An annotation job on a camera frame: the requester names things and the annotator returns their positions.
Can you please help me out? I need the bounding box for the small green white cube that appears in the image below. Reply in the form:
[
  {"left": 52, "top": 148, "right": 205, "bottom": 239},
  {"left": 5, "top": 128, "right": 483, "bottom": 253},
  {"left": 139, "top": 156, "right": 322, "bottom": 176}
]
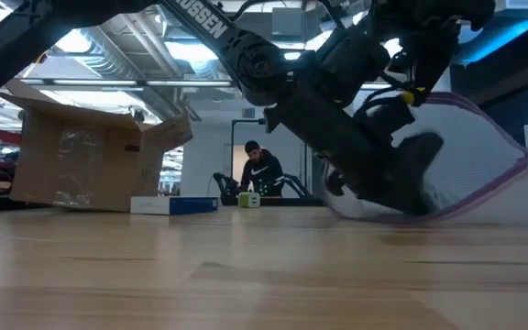
[{"left": 237, "top": 191, "right": 261, "bottom": 209}]

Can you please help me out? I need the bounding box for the black camera gantry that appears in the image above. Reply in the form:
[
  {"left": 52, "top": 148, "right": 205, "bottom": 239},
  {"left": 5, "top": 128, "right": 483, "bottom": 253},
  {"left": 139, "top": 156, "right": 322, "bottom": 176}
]
[{"left": 231, "top": 117, "right": 268, "bottom": 198}]

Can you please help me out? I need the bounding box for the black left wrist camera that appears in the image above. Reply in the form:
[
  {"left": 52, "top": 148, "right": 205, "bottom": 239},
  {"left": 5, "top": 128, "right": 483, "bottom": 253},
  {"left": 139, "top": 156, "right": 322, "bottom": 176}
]
[{"left": 353, "top": 93, "right": 416, "bottom": 138}]

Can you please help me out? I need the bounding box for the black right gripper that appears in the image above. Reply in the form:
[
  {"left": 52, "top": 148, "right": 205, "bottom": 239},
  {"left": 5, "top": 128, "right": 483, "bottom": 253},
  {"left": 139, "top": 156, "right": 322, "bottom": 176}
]
[{"left": 399, "top": 17, "right": 461, "bottom": 94}]

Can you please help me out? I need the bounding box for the brown Sephora cardboard box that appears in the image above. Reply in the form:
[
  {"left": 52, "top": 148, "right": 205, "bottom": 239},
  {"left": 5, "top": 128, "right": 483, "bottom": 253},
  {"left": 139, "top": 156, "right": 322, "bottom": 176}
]
[{"left": 0, "top": 78, "right": 194, "bottom": 213}]

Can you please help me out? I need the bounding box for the white blue box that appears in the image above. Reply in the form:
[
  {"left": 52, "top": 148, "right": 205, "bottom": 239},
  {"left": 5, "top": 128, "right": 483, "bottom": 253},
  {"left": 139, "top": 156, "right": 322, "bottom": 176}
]
[{"left": 129, "top": 195, "right": 219, "bottom": 216}]

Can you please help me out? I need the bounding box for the white mesh pouch purple trim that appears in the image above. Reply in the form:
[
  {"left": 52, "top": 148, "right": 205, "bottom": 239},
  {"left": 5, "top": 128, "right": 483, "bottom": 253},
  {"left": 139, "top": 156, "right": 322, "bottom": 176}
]
[{"left": 321, "top": 91, "right": 528, "bottom": 225}]

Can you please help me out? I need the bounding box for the person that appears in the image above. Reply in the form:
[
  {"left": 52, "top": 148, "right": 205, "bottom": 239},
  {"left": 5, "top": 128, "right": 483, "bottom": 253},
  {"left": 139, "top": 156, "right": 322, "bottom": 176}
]
[{"left": 240, "top": 139, "right": 286, "bottom": 197}]

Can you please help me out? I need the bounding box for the long ceiling light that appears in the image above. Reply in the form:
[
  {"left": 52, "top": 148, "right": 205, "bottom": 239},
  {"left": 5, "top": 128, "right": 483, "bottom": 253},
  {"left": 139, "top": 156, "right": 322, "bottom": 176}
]
[{"left": 16, "top": 78, "right": 234, "bottom": 89}]

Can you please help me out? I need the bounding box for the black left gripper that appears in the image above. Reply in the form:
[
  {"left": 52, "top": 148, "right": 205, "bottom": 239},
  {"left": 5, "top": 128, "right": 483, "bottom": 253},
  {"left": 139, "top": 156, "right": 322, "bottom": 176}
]
[{"left": 263, "top": 82, "right": 445, "bottom": 217}]

